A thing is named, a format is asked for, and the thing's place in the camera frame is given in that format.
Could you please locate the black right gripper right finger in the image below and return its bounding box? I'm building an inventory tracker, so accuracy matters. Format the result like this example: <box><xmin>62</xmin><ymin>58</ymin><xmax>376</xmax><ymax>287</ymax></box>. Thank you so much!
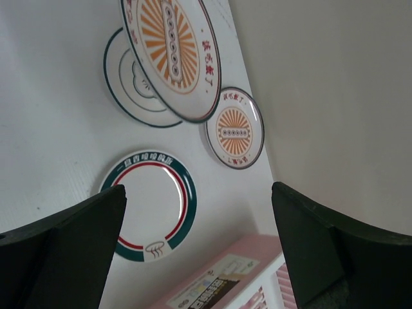
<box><xmin>272</xmin><ymin>182</ymin><xmax>411</xmax><ymax>308</ymax></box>

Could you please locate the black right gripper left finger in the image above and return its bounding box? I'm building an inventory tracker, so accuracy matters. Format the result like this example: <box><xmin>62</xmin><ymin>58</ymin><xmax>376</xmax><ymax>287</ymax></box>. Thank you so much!
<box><xmin>1</xmin><ymin>185</ymin><xmax>126</xmax><ymax>308</ymax></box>

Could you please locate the white plate grey floral emblem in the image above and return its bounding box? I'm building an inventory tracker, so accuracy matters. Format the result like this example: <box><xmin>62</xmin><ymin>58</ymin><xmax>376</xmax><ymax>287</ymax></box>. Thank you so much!
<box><xmin>103</xmin><ymin>28</ymin><xmax>182</xmax><ymax>129</ymax></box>

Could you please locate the orange sunburst plate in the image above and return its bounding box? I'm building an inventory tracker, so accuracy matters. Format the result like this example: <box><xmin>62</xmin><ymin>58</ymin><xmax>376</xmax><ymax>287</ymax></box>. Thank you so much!
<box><xmin>119</xmin><ymin>1</ymin><xmax>222</xmax><ymax>124</ymax></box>
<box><xmin>205</xmin><ymin>86</ymin><xmax>265</xmax><ymax>170</ymax></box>

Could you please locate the white pink dish rack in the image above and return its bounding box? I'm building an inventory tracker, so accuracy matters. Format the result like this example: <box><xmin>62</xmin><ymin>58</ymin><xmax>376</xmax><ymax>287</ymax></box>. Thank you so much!
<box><xmin>152</xmin><ymin>234</ymin><xmax>297</xmax><ymax>309</ymax></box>

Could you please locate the green red rimmed plate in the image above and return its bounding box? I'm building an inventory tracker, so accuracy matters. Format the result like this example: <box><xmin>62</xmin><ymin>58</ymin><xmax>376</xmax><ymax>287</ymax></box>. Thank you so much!
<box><xmin>97</xmin><ymin>149</ymin><xmax>198</xmax><ymax>263</ymax></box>

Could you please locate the orange sunburst plate by wall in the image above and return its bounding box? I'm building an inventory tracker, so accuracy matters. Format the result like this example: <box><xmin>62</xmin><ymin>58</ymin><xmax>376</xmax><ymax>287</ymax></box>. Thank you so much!
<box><xmin>205</xmin><ymin>86</ymin><xmax>265</xmax><ymax>170</ymax></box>

